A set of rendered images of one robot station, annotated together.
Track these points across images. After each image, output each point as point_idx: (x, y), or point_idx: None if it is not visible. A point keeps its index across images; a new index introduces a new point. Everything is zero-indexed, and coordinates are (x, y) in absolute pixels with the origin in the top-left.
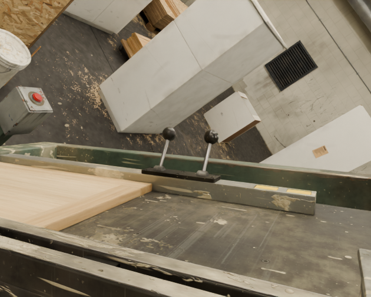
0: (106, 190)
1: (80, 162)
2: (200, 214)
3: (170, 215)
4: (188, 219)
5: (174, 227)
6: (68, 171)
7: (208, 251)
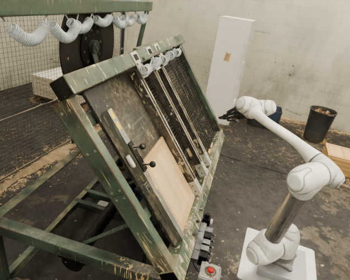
0: None
1: (161, 201)
2: (131, 134)
3: (137, 138)
4: (134, 132)
5: (138, 130)
6: None
7: (135, 115)
